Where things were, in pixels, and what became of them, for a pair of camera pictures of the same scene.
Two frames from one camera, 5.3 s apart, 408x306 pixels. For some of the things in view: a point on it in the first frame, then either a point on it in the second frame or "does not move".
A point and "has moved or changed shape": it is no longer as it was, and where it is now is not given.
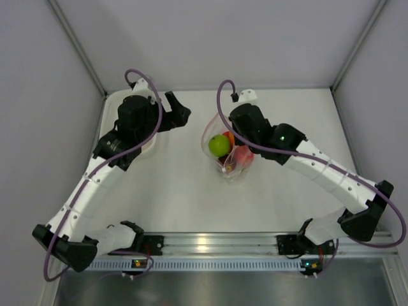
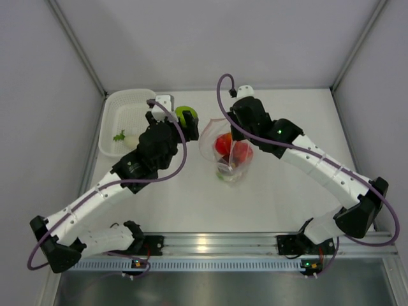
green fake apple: [220, 145] has moved or changed shape
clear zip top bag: [233, 159] does not move
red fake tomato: [243, 155] does not move
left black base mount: [149, 244] does not move
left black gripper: [176, 117] to [189, 132]
